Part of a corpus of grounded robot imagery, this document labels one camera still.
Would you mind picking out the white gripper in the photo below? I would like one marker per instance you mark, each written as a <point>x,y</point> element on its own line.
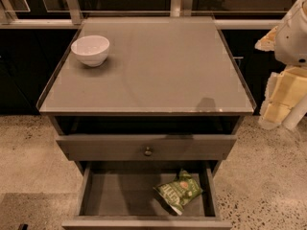
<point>292,38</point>

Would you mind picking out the green jalapeno chip bag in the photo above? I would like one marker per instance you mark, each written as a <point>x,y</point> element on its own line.
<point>181,191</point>

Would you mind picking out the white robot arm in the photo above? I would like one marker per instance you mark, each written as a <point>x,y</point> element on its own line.
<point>286,93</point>

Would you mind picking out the grey drawer cabinet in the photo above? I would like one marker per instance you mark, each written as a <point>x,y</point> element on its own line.
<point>164,76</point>

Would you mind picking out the round metal drawer knob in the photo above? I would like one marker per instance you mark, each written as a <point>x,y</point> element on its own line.
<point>148,151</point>

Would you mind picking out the open grey middle drawer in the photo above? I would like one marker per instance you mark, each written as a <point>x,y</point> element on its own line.
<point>121,196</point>

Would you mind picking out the grey top drawer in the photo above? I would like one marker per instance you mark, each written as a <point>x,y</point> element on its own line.
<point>85,147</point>

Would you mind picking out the white ceramic bowl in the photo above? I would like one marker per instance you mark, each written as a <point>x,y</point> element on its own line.
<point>91,50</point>

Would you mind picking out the metal railing frame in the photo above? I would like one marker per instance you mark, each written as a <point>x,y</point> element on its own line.
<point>226,14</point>

